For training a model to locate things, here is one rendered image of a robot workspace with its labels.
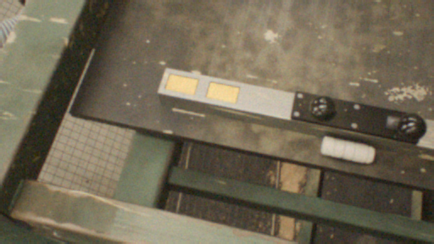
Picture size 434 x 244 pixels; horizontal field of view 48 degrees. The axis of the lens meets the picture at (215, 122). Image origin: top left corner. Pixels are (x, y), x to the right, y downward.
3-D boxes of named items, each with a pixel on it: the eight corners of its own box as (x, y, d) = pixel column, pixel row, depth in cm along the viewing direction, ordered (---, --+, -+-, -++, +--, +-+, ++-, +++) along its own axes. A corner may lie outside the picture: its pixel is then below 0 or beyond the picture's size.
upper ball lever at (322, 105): (326, 122, 78) (336, 126, 65) (303, 117, 79) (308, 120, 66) (331, 98, 78) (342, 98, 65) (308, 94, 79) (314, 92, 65)
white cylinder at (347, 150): (319, 157, 79) (369, 167, 78) (323, 149, 76) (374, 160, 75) (322, 141, 80) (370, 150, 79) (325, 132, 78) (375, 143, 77)
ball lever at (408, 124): (402, 137, 77) (427, 145, 64) (378, 132, 77) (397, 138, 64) (408, 113, 77) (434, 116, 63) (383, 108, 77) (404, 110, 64)
